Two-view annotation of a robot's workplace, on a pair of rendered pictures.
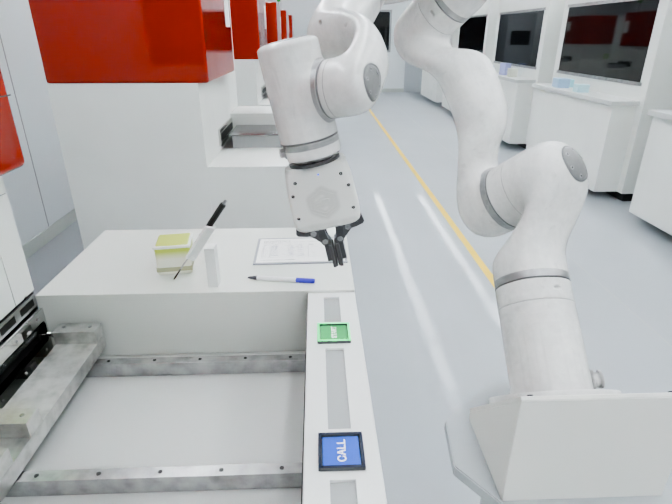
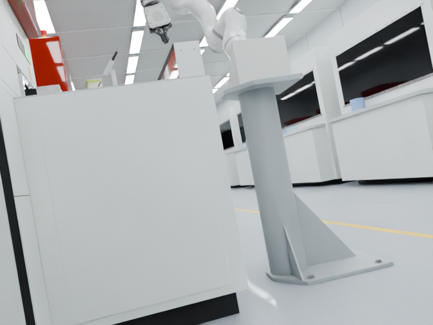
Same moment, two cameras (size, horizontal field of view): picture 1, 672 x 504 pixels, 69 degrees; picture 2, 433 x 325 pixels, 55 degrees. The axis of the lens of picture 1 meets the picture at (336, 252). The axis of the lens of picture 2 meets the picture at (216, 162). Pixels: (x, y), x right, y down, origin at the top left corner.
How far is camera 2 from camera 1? 1.50 m
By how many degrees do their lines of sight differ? 28
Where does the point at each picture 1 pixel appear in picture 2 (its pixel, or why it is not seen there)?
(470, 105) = (201, 9)
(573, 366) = not seen: hidden behind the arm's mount
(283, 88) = not seen: outside the picture
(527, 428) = (237, 51)
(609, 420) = (261, 46)
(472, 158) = (207, 25)
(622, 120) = (319, 135)
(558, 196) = (234, 17)
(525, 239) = (229, 30)
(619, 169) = (330, 165)
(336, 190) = (161, 11)
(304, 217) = (152, 22)
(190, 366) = not seen: hidden behind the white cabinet
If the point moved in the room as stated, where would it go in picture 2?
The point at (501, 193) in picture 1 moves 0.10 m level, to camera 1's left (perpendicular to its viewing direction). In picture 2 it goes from (218, 26) to (198, 28)
